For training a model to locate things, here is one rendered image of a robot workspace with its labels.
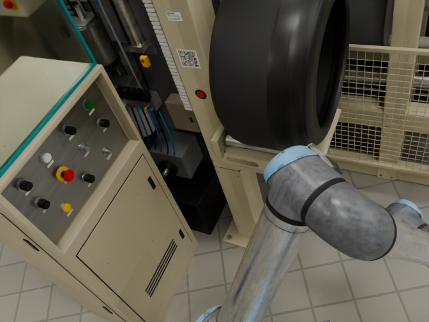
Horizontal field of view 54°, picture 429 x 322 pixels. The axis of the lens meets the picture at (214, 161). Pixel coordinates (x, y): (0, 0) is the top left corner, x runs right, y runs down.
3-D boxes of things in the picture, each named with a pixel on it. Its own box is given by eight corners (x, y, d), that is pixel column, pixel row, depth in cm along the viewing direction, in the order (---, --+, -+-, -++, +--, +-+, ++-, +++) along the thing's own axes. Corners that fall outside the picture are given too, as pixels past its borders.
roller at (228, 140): (221, 144, 155) (224, 131, 155) (226, 145, 159) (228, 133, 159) (315, 161, 140) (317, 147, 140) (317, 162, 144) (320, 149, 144)
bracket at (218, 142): (216, 157, 159) (210, 140, 151) (253, 87, 179) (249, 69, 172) (224, 159, 157) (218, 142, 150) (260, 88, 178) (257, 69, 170)
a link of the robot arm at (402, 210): (426, 232, 128) (396, 254, 125) (397, 207, 135) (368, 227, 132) (433, 215, 121) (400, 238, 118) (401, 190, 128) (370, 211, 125)
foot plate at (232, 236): (223, 241, 233) (221, 239, 231) (240, 202, 246) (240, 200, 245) (268, 255, 221) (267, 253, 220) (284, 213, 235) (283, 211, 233)
